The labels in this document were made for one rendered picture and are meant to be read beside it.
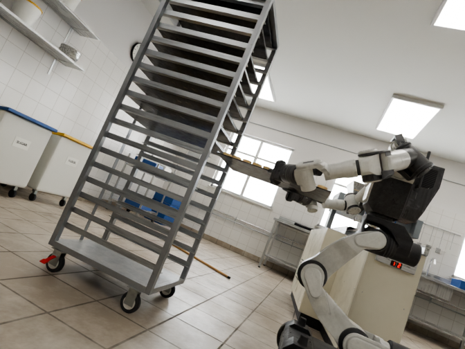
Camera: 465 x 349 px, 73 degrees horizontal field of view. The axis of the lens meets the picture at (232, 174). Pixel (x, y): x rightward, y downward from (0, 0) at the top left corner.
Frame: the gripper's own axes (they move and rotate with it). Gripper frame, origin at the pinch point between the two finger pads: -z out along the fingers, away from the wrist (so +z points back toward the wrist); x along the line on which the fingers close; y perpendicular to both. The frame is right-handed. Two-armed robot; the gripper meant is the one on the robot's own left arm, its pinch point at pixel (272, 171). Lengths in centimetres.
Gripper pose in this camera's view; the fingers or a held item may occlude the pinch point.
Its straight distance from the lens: 156.4
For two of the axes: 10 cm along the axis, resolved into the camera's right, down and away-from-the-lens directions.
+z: 5.0, 0.8, -8.6
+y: -7.8, -3.9, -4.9
